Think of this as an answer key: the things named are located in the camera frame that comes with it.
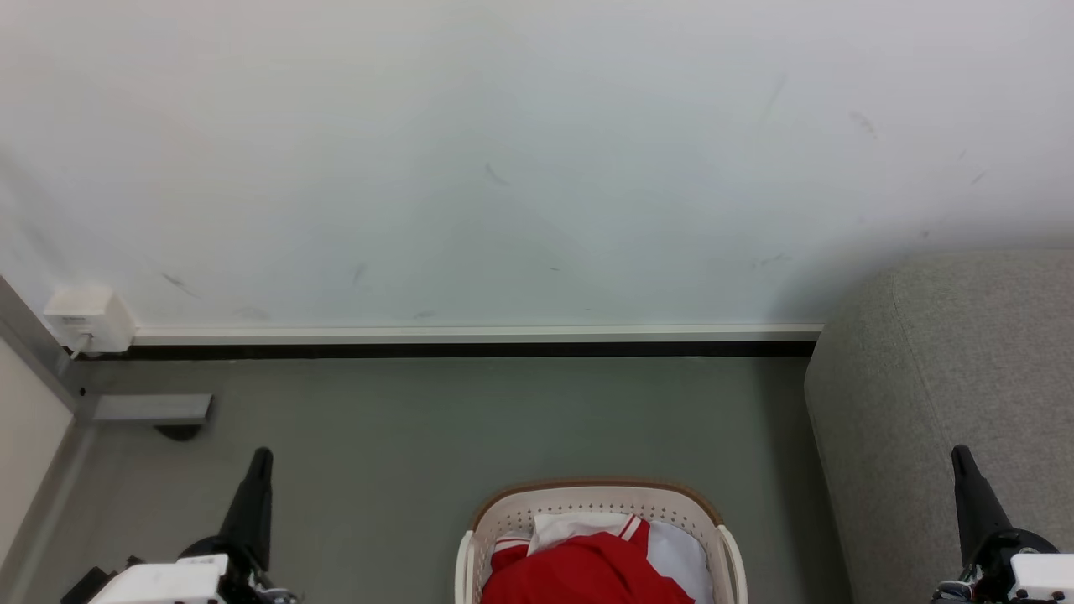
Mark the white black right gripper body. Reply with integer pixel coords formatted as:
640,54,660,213
931,528,1074,604

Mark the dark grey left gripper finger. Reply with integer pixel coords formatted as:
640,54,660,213
216,447,274,573

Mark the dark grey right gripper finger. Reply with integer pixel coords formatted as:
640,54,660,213
951,445,1014,567

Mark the white garment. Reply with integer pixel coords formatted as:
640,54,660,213
529,512,716,604

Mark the grey fabric sofa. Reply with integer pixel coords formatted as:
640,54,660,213
804,250,1074,604

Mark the red basketball jersey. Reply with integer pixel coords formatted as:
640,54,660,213
481,514,697,604

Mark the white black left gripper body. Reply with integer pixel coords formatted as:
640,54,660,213
59,537,299,604

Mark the white and black baseboard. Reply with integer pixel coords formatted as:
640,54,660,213
130,324,825,360

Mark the cream perforated laundry basket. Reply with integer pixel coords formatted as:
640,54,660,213
455,478,749,604

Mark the white wall power adapter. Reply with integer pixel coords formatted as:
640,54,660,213
44,285,137,355

